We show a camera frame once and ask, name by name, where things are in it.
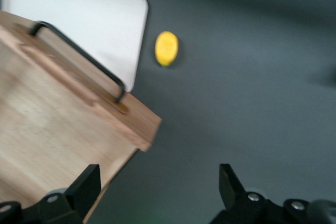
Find black metal drawer handle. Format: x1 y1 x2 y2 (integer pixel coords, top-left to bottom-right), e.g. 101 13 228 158
28 20 127 104

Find yellow lemon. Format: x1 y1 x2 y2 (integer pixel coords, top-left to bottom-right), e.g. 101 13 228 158
154 30 180 68

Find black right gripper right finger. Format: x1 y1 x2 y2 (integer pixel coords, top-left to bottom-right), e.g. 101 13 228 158
209 163 287 224

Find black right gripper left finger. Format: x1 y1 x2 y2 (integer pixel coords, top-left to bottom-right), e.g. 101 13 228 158
20 164 102 224

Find beige plastic tray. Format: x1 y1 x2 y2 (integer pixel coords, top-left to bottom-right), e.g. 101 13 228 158
1 0 150 94

